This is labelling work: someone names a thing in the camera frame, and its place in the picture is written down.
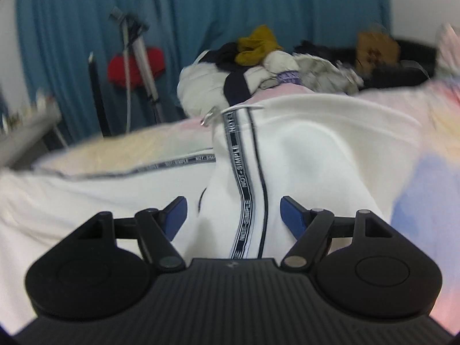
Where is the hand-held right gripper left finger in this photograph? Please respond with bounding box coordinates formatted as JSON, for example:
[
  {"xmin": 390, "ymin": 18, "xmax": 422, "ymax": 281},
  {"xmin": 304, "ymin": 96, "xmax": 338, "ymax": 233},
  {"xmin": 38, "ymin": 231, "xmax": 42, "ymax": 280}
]
[{"xmin": 77, "ymin": 196, "xmax": 188, "ymax": 271}]

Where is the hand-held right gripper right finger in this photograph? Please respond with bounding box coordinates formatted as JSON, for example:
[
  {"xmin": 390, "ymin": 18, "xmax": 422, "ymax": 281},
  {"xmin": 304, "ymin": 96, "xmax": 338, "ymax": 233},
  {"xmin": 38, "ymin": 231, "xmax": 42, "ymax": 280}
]
[{"xmin": 280, "ymin": 196, "xmax": 393, "ymax": 271}]

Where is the white striped-trim garment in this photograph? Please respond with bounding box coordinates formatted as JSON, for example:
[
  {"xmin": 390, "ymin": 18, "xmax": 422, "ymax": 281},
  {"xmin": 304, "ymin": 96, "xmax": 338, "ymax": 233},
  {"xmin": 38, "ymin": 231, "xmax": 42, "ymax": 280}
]
[{"xmin": 0, "ymin": 93, "xmax": 423, "ymax": 333}]

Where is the pile of unfolded clothes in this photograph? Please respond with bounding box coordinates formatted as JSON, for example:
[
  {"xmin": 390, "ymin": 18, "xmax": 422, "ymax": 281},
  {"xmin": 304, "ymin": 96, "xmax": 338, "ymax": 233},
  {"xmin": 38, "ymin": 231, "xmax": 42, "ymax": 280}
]
[{"xmin": 177, "ymin": 41, "xmax": 365, "ymax": 117}]

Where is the dark clothes pile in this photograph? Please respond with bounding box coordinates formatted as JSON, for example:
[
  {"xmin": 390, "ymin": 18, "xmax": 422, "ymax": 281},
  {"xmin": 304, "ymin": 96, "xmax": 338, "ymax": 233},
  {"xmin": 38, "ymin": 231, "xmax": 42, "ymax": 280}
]
[{"xmin": 293, "ymin": 38, "xmax": 439, "ymax": 89}]

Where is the black pole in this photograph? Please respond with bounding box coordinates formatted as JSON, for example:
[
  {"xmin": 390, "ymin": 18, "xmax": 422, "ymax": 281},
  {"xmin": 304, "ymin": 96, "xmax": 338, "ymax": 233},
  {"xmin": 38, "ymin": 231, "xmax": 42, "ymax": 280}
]
[{"xmin": 88, "ymin": 52, "xmax": 112, "ymax": 137}]

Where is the red stool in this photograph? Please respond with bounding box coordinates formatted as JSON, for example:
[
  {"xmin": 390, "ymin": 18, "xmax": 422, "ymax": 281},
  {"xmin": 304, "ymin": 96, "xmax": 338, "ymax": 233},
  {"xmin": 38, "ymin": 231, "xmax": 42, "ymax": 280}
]
[{"xmin": 107, "ymin": 46, "xmax": 166, "ymax": 89}]

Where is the silver tripod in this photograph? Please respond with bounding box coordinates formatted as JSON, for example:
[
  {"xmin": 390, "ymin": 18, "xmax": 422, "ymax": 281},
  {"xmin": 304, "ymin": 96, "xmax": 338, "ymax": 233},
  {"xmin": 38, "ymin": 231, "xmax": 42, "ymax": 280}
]
[{"xmin": 110, "ymin": 6, "xmax": 166, "ymax": 130}]

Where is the mustard yellow cloth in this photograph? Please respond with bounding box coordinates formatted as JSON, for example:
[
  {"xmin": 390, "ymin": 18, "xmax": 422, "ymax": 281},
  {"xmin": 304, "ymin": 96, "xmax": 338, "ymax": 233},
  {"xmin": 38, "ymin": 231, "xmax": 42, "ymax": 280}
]
[{"xmin": 235, "ymin": 25, "xmax": 284, "ymax": 67}]

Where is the brown paper bag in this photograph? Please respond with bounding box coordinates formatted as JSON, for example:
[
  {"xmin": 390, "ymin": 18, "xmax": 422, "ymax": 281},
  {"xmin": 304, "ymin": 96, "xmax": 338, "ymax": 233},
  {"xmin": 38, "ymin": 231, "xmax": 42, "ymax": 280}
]
[{"xmin": 356, "ymin": 29, "xmax": 401, "ymax": 70}]

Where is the blue curtain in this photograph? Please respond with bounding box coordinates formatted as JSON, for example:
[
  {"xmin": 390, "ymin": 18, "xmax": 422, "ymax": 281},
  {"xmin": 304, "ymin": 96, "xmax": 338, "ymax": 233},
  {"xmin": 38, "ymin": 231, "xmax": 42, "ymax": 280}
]
[{"xmin": 15, "ymin": 0, "xmax": 392, "ymax": 137}]

